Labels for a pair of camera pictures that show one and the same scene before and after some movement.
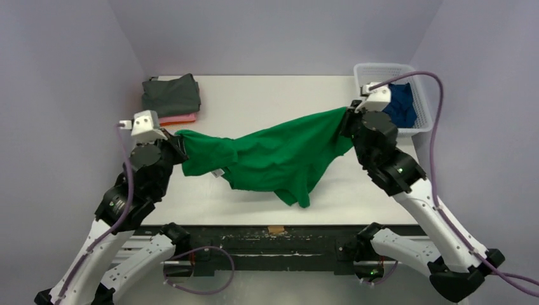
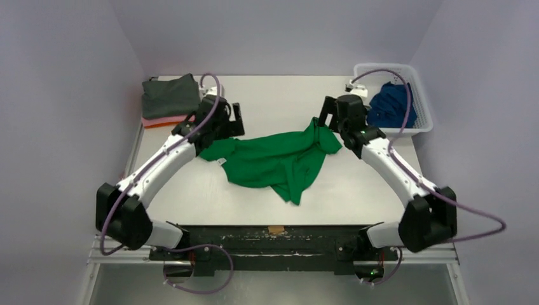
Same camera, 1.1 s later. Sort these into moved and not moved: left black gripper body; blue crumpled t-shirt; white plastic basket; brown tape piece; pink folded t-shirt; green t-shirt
Moved: left black gripper body; green t-shirt
Not moved: brown tape piece; pink folded t-shirt; white plastic basket; blue crumpled t-shirt
